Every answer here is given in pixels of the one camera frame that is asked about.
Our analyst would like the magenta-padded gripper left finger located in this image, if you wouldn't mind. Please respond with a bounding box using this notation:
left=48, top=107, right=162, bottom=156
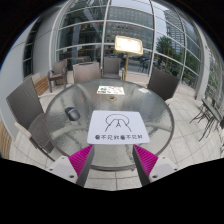
left=47, top=144, right=96, bottom=188

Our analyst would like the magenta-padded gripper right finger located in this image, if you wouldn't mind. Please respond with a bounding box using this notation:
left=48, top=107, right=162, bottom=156
left=132, top=144, right=179, bottom=188

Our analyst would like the black computer mouse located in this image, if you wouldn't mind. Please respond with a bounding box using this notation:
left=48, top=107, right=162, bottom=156
left=64, top=106, right=81, bottom=122

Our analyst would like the white printed mouse pad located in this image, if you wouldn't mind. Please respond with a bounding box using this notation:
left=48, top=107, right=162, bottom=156
left=87, top=109, right=151, bottom=146

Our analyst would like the wooden slatted bench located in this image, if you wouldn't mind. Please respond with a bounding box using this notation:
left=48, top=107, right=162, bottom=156
left=32, top=75, right=50, bottom=97
left=0, top=119, right=13, bottom=160

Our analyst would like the colourful laminated menu sheet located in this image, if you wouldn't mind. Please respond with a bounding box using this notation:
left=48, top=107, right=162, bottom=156
left=96, top=85, right=126, bottom=96

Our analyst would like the grey wicker chair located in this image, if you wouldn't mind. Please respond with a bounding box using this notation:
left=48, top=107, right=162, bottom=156
left=47, top=59, right=68, bottom=93
left=147, top=67, right=181, bottom=102
left=5, top=77, right=56, bottom=155
left=72, top=61, right=102, bottom=84
left=101, top=56, right=126, bottom=81

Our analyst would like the black metal folding table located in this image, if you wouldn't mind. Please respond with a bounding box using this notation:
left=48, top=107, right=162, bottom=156
left=190, top=96, right=224, bottom=143

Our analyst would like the gold-framed menu sign stand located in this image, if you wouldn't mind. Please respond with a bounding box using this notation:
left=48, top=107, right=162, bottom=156
left=114, top=35, right=144, bottom=82

